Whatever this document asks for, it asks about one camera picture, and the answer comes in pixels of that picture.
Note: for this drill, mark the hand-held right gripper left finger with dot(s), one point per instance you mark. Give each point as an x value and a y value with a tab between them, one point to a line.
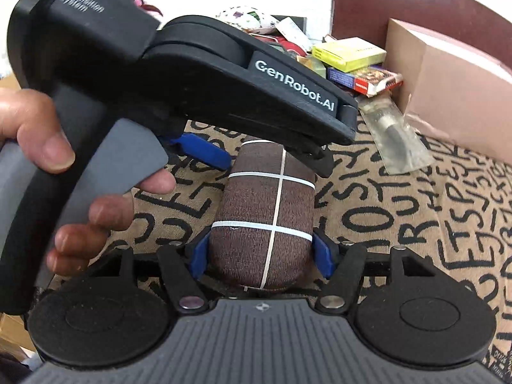
200	256

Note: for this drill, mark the clear packet with metal part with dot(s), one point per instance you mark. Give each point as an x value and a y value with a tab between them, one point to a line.
394	136

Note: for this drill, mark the colourful card box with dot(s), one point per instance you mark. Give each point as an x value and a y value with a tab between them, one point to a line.
364	80

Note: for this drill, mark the small white box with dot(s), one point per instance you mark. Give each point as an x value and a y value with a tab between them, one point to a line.
294	34

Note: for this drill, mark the black box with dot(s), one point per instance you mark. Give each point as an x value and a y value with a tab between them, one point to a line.
296	22

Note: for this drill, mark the yellow-green medicine box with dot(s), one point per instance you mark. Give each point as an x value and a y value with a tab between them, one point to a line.
348	54

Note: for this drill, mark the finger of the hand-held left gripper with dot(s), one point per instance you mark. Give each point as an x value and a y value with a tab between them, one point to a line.
204	150
320	160

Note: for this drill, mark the brown cardboard box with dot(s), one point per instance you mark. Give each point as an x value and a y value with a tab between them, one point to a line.
452	88

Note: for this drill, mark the letter print tablecloth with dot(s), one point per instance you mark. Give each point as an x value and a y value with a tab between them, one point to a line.
400	216

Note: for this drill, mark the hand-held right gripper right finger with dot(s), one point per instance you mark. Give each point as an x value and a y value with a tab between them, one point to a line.
324	256

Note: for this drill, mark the brown glasses case white stripes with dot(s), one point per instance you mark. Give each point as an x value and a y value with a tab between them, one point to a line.
252	216

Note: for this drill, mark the person's left hand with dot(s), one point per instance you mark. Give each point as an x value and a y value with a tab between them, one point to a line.
38	128

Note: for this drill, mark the red box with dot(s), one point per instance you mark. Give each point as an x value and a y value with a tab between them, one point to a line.
280	44

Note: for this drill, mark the printed fabric pouch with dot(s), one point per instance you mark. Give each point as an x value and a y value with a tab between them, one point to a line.
248	18

